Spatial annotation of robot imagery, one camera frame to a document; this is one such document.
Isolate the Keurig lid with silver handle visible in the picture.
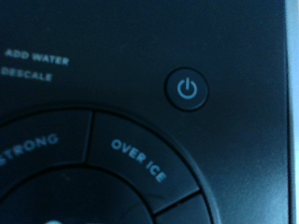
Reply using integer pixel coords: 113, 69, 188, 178
0, 0, 299, 224

